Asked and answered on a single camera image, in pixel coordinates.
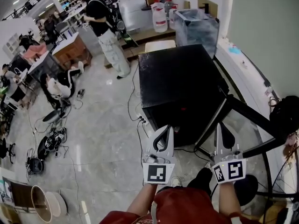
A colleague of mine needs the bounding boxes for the fridge glass door black frame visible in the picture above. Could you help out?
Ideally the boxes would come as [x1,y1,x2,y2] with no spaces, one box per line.
[195,93,292,195]

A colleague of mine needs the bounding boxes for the cream plastic stool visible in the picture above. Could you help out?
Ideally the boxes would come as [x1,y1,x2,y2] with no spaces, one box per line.
[144,40,176,54]

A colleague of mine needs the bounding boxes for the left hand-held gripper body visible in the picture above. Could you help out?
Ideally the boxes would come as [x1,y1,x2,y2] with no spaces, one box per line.
[142,148,176,185]

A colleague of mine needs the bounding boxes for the pink cloth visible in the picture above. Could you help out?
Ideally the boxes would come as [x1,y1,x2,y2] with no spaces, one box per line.
[22,43,47,60]

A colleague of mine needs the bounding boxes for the black floor fan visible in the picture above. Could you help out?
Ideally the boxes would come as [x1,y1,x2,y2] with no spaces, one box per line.
[233,134,299,224]

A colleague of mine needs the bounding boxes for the wooden pallet platform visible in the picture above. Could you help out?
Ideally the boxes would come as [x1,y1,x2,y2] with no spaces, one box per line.
[104,28,177,69]

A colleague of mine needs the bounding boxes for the white power strip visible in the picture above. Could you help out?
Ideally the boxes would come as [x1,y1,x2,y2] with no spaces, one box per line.
[136,113,149,126]

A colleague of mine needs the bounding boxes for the black power cable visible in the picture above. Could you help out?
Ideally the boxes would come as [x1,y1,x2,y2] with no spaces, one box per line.
[137,120,150,186]
[127,61,143,122]

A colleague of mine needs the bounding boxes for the clear water jug red label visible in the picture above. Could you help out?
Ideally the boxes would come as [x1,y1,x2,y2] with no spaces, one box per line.
[164,0,178,30]
[151,0,168,34]

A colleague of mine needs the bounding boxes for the brown wooden desk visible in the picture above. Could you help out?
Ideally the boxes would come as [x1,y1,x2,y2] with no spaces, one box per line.
[51,31,93,71]

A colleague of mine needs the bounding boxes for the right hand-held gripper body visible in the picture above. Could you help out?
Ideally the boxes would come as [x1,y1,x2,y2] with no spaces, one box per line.
[209,148,247,185]

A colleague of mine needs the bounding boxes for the black mini fridge cabinet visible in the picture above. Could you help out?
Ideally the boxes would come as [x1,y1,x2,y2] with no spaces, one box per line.
[138,44,231,148]

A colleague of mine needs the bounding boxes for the blue cloth scrap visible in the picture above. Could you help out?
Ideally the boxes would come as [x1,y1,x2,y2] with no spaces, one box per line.
[228,43,242,55]

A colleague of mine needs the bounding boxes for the black round device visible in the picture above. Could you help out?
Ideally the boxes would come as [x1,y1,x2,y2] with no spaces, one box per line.
[29,157,45,174]

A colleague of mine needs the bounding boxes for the person's left forearm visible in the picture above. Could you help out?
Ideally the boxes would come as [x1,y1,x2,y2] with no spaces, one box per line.
[127,182,157,217]

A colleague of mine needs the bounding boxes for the person's black trouser leg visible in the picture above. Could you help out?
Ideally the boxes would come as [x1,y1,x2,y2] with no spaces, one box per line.
[188,168,213,196]

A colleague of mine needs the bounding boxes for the white top metal table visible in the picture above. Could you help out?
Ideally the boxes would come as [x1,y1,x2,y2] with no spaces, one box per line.
[14,50,59,84]

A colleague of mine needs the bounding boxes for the black oblong case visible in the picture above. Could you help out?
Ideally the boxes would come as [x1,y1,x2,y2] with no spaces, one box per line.
[37,128,68,160]

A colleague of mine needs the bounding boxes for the person's right forearm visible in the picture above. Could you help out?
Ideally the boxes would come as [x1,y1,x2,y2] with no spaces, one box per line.
[218,182,241,217]

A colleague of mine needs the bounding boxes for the black bag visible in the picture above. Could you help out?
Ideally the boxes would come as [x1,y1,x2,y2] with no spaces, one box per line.
[269,96,299,135]

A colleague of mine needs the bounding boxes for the tan wooden board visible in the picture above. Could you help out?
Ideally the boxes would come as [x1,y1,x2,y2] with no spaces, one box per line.
[197,0,218,15]

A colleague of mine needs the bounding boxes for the white shelf unit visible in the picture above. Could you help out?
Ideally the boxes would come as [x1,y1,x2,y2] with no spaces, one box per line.
[2,33,19,56]

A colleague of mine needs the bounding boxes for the black office chair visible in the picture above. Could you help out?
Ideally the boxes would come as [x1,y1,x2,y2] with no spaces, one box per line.
[0,138,16,164]

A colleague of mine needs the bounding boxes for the person's red shirt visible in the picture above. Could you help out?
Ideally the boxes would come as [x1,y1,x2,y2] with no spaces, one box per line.
[99,187,264,224]

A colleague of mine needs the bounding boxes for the brown wooden cabinet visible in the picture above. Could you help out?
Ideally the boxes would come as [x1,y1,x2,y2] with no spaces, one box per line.
[10,181,36,210]

